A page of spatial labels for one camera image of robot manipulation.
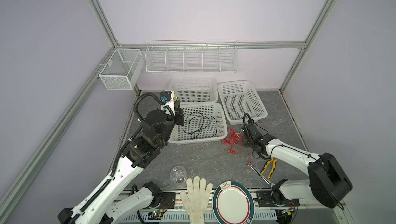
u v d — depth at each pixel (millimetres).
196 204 723
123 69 1021
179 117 550
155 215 722
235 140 907
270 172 808
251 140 675
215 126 993
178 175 808
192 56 988
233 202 726
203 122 1019
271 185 785
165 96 496
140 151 437
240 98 1157
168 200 738
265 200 726
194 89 1199
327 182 420
